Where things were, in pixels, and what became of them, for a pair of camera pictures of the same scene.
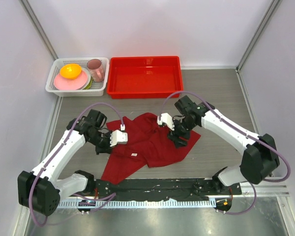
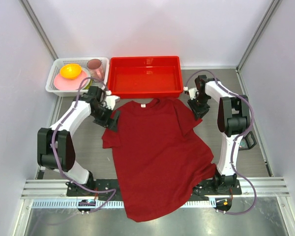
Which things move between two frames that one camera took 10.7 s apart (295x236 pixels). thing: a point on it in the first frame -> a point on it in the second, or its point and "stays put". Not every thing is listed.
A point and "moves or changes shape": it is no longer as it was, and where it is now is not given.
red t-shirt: x=147 y=145 moves or changes shape
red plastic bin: x=144 y=77 stays put
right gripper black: x=175 y=135 -> x=198 y=112
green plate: x=88 y=87 stays put
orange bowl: x=70 y=71 stays put
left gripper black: x=107 y=148 -> x=111 y=123
